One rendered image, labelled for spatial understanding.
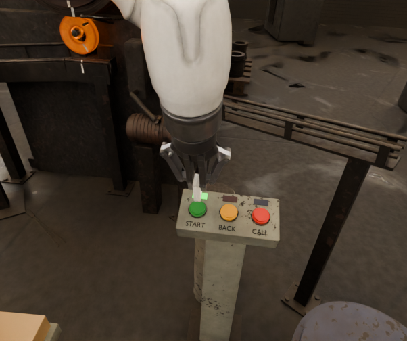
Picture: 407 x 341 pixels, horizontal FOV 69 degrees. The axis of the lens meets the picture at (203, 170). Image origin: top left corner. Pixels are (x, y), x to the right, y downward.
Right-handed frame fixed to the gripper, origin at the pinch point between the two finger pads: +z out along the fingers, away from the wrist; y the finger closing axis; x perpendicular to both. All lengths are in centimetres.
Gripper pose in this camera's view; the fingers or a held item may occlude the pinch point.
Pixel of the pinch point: (197, 188)
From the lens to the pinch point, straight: 63.4
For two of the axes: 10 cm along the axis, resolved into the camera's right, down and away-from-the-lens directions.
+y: -9.9, -1.0, 0.9
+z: 0.2, 5.5, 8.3
